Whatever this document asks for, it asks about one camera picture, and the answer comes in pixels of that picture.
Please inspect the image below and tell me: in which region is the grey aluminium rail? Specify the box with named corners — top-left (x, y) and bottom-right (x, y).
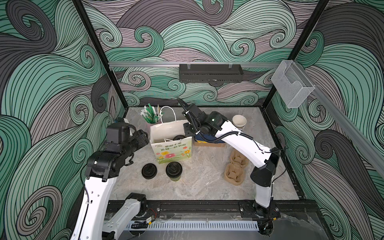
top-left (108, 61), bottom-right (281, 69)

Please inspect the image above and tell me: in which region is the black wall-mounted tray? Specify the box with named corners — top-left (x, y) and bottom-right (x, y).
top-left (179, 64), bottom-right (244, 84)

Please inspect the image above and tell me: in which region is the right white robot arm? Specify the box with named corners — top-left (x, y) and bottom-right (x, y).
top-left (177, 98), bottom-right (281, 208)

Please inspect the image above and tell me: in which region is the black enclosure corner post right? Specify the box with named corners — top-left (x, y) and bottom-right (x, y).
top-left (262, 1), bottom-right (329, 110)

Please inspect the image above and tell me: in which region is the clear acrylic wall holder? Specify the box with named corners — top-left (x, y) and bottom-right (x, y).
top-left (271, 60), bottom-right (315, 109)

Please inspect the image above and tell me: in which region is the white paper takeout bag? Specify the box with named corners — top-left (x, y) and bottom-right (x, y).
top-left (150, 107), bottom-right (193, 164)

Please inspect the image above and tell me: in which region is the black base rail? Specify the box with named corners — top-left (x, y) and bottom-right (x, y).
top-left (139, 200), bottom-right (319, 217)

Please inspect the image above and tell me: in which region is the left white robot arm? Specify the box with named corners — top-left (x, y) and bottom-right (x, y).
top-left (71, 118), bottom-right (149, 240)

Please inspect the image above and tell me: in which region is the bundle of wrapped straws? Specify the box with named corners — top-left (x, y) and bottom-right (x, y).
top-left (140, 104), bottom-right (162, 124)

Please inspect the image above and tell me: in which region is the dark blue napkin stack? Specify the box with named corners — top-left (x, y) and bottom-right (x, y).
top-left (195, 134), bottom-right (225, 144)

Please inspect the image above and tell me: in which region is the black enclosure corner post left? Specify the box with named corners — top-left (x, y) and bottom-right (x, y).
top-left (72, 0), bottom-right (129, 112)

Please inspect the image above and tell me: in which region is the brown pulp cup carrier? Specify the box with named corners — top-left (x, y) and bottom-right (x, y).
top-left (224, 149), bottom-right (249, 186)

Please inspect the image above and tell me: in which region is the black enclosure corner post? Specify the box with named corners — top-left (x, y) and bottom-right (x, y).
top-left (72, 0), bottom-right (129, 112)
top-left (262, 1), bottom-right (329, 110)

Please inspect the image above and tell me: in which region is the black coffee cup lid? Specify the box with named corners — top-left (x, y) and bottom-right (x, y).
top-left (142, 163), bottom-right (158, 180)

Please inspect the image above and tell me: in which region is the stack of paper cups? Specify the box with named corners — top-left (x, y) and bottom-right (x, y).
top-left (232, 115), bottom-right (247, 131)

